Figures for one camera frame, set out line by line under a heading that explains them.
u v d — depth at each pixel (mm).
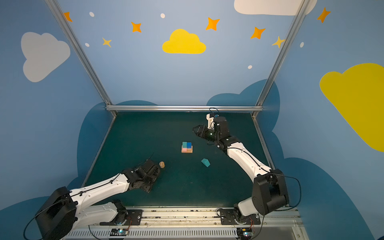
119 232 705
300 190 425
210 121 765
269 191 427
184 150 984
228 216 749
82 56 861
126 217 691
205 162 925
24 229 369
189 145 982
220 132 639
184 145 984
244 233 714
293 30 769
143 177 640
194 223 733
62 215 398
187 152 984
